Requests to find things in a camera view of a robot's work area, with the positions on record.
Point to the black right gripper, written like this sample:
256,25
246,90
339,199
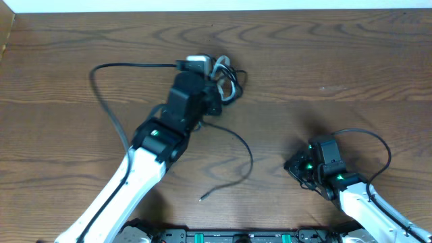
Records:
298,162

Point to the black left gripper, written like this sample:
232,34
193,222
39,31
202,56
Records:
212,101

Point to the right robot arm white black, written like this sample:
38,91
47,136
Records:
319,167

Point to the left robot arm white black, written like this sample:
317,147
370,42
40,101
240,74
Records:
157,143

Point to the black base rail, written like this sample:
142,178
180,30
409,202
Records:
136,235

